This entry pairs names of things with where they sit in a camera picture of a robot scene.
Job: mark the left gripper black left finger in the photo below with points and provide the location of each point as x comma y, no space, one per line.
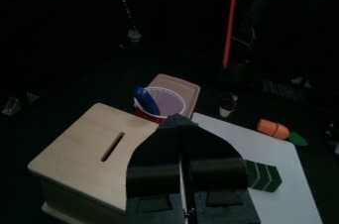
154,165

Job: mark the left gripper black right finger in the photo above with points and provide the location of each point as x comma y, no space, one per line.
217,168

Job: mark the dark green sushi roll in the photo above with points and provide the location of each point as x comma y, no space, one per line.
264,175

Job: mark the white cutting board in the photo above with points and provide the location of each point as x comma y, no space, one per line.
282,175

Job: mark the blue toy knife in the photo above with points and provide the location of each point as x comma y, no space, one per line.
147,100

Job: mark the pink square plate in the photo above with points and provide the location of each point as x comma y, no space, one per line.
186,90

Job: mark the wooden box with slot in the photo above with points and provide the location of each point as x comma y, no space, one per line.
89,155

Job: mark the orange toy carrot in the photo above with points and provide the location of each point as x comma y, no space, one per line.
274,129

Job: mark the red plastic cup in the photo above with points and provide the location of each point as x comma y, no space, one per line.
167,102

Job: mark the small black round object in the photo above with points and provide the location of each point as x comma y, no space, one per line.
229,101

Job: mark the orange vertical rod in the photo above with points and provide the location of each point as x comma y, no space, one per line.
230,20

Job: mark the small pale edge bracket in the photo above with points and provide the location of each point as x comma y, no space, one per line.
11,106

